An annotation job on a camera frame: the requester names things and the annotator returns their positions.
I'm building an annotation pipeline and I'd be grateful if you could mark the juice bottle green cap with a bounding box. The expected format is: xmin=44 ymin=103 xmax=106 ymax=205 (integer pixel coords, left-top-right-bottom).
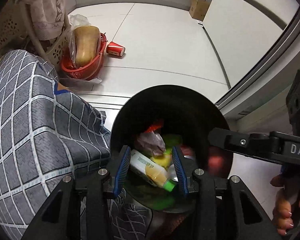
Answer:
xmin=130 ymin=150 xmax=175 ymax=192

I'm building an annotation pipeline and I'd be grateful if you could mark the person right hand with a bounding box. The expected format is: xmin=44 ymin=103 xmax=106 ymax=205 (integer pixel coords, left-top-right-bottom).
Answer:
xmin=270 ymin=172 xmax=300 ymax=239

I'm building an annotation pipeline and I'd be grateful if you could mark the clear plastic wrapper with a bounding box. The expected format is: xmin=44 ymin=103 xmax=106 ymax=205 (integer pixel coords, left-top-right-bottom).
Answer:
xmin=135 ymin=131 xmax=166 ymax=157

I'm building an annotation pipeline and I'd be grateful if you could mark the black trash bin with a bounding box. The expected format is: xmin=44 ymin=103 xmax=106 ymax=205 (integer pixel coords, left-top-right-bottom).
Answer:
xmin=110 ymin=85 xmax=229 ymax=213

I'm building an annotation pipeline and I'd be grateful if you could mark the red snack bag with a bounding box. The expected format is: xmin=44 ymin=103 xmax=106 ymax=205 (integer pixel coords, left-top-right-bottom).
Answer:
xmin=145 ymin=122 xmax=162 ymax=133

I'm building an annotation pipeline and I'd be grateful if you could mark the grey checked tablecloth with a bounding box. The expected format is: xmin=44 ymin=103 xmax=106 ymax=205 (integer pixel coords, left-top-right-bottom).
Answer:
xmin=0 ymin=49 xmax=152 ymax=239

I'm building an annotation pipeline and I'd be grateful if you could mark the red plastic basket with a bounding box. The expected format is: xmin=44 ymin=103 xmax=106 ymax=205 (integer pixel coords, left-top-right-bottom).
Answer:
xmin=61 ymin=27 xmax=107 ymax=80

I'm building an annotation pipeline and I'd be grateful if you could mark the white refrigerator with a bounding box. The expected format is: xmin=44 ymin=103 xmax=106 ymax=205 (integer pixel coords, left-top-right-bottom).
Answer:
xmin=203 ymin=0 xmax=300 ymax=118

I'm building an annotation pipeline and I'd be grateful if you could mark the red paper cup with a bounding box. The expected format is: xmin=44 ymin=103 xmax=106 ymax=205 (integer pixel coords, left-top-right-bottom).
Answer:
xmin=106 ymin=42 xmax=126 ymax=57

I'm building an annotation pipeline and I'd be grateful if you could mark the butternut squash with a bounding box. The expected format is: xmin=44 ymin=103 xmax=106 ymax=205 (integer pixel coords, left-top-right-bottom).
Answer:
xmin=74 ymin=25 xmax=101 ymax=68

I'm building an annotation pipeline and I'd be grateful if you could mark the cardboard box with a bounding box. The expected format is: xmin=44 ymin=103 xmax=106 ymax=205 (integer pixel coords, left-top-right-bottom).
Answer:
xmin=189 ymin=0 xmax=210 ymax=21

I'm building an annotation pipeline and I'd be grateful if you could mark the wooden shelf rack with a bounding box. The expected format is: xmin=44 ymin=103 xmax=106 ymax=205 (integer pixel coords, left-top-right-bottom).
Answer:
xmin=0 ymin=0 xmax=71 ymax=69

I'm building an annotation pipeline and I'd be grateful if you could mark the patterned cloth towel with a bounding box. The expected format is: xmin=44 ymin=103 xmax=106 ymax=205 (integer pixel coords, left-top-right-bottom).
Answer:
xmin=15 ymin=0 xmax=65 ymax=41

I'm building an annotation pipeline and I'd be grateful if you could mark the black cable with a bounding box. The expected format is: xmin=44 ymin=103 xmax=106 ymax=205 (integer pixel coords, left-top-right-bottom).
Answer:
xmin=144 ymin=209 xmax=156 ymax=240

